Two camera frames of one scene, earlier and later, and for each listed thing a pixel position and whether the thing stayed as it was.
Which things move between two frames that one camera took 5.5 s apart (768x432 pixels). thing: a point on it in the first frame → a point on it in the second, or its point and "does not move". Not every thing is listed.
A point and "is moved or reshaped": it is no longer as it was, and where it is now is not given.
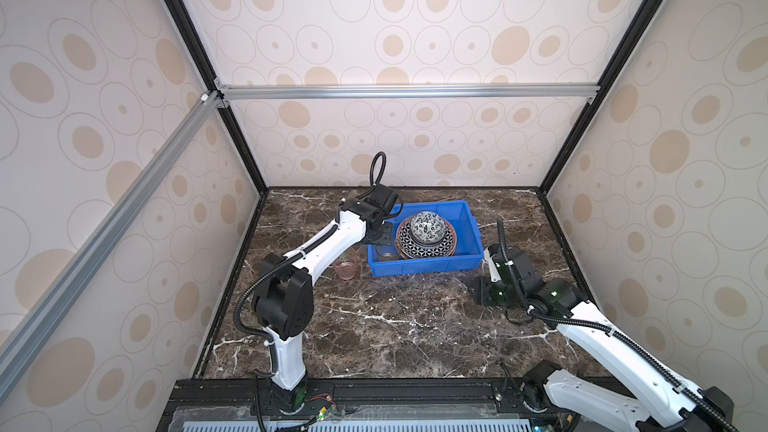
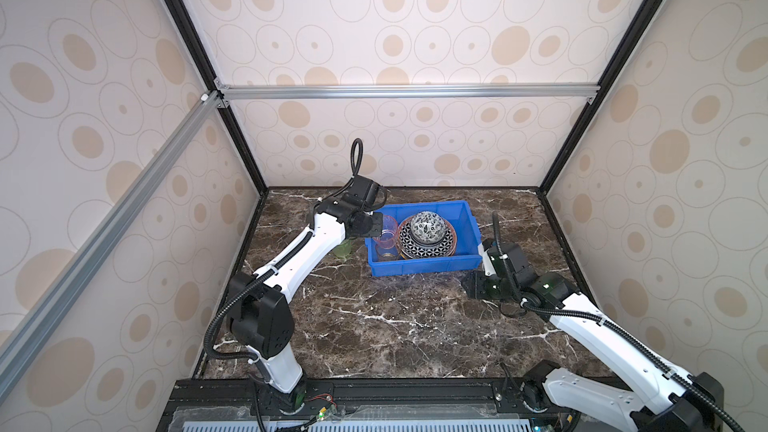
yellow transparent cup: (387, 251) does not move
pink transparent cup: (346, 265) is moved or reshaped
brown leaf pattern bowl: (428, 227) does not move
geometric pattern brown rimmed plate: (411, 249) does not move
